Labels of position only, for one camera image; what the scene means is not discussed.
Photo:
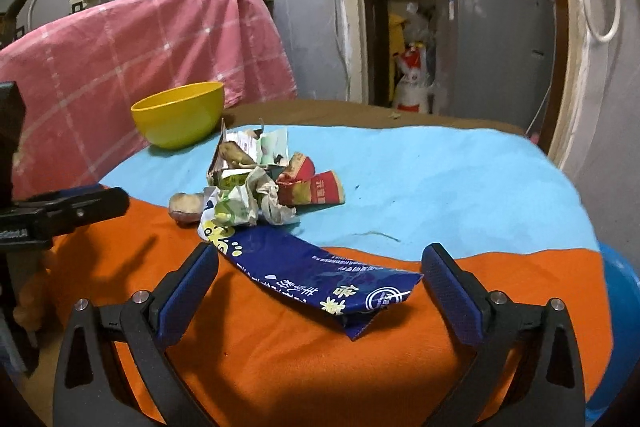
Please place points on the red and white bag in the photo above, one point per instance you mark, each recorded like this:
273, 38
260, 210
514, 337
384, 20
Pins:
412, 82

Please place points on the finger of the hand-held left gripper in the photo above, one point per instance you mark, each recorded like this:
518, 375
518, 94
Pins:
85, 207

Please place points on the blue printed plastic wrapper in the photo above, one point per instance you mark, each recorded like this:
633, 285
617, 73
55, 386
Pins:
300, 267

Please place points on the yellow plastic bowl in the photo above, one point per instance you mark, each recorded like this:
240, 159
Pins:
175, 117

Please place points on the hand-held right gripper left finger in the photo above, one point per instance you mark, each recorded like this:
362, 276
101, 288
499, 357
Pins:
185, 294

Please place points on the grey refrigerator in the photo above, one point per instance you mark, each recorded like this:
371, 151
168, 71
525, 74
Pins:
490, 47

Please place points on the dark wooden door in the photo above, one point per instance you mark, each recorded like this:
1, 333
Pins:
375, 7

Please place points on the light blue cloth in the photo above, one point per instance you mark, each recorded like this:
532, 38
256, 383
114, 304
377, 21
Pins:
425, 187

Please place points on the orange cloth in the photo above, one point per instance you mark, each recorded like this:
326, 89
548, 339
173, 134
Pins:
280, 372

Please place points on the brown food scrap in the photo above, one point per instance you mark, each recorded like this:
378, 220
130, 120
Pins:
185, 207

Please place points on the brown blanket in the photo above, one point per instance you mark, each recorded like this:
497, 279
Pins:
350, 112

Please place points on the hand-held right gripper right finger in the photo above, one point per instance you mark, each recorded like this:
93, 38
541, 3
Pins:
452, 294

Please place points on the yellow bag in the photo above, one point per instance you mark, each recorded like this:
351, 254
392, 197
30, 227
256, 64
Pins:
396, 42

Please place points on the blue plastic basin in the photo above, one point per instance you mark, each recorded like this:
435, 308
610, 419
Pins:
622, 307

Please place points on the red paper wrapper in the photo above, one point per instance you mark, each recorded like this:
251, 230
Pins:
310, 189

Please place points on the pink plaid cloth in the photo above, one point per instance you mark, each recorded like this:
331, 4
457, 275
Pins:
125, 57

